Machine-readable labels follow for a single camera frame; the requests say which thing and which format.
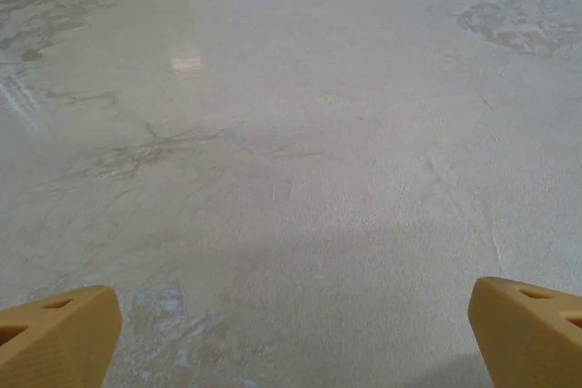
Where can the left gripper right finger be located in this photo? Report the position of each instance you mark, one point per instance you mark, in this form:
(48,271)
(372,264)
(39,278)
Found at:
(532,342)

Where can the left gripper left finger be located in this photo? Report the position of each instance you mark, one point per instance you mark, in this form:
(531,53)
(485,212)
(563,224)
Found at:
(54,342)

